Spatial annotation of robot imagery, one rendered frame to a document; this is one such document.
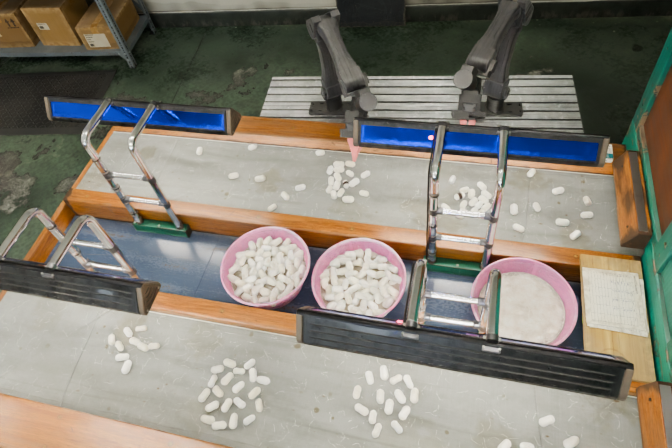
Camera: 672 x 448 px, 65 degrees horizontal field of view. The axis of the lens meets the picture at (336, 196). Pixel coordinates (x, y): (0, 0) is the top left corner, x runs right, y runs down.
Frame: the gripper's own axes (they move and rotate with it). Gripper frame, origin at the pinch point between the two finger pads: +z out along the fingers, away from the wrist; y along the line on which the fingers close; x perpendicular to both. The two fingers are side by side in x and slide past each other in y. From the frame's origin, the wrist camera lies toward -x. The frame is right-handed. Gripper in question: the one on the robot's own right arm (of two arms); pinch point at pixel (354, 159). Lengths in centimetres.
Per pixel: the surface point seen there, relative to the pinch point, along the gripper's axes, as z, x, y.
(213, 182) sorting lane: 12.7, -0.1, -48.2
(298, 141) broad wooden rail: -4.3, 12.3, -23.2
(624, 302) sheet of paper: 29, -21, 77
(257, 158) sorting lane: 3.1, 8.1, -36.3
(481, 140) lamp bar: -7.7, -28.9, 37.8
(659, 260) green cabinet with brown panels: 17, -23, 83
